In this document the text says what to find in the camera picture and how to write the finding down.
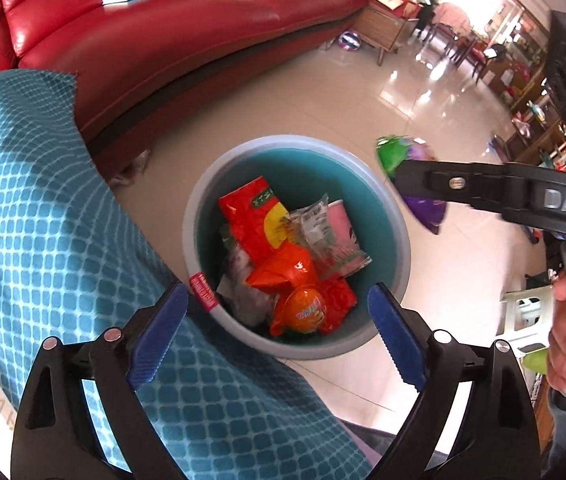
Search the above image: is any red leather sofa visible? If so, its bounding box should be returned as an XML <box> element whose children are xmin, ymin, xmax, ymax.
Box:
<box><xmin>0</xmin><ymin>0</ymin><xmax>367</xmax><ymax>179</ymax></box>

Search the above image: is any red yellow snack bag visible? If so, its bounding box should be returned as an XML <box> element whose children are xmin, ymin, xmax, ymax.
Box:
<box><xmin>218</xmin><ymin>177</ymin><xmax>287</xmax><ymax>266</ymax></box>

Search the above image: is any blue grey trash bucket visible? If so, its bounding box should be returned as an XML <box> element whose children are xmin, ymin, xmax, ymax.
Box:
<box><xmin>182</xmin><ymin>134</ymin><xmax>411</xmax><ymax>361</ymax></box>

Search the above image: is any patterned blue beige tablecloth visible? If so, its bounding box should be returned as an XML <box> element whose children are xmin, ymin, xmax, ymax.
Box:
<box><xmin>0</xmin><ymin>70</ymin><xmax>372</xmax><ymax>479</ymax></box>

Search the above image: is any clear green printed wrapper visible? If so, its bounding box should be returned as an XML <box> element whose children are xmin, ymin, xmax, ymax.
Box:
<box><xmin>284</xmin><ymin>194</ymin><xmax>372</xmax><ymax>280</ymax></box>

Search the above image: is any purple green toy egg capsule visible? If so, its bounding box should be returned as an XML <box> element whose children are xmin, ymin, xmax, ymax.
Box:
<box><xmin>375</xmin><ymin>134</ymin><xmax>449</xmax><ymax>236</ymax></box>

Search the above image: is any pink paper cup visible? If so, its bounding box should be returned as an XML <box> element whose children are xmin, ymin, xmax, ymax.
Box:
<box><xmin>327</xmin><ymin>200</ymin><xmax>362</xmax><ymax>259</ymax></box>

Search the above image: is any orange toy egg capsule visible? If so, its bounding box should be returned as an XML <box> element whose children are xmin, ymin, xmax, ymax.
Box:
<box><xmin>282</xmin><ymin>287</ymin><xmax>326</xmax><ymax>334</ymax></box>

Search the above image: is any person's right hand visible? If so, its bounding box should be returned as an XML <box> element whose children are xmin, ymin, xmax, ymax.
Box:
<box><xmin>546</xmin><ymin>271</ymin><xmax>566</xmax><ymax>398</ymax></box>

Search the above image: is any small striped ball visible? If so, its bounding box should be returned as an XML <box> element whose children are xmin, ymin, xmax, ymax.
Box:
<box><xmin>337</xmin><ymin>30</ymin><xmax>362</xmax><ymax>52</ymax></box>

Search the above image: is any orange foil snack wrapper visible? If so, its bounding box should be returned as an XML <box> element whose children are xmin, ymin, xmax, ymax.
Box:
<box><xmin>247</xmin><ymin>242</ymin><xmax>358</xmax><ymax>338</ymax></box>

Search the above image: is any white tissue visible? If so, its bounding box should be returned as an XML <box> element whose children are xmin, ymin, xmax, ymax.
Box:
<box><xmin>216</xmin><ymin>245</ymin><xmax>274</xmax><ymax>328</ymax></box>

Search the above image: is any wooden side cabinet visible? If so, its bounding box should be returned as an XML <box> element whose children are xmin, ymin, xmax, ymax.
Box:
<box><xmin>353</xmin><ymin>0</ymin><xmax>421</xmax><ymax>66</ymax></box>

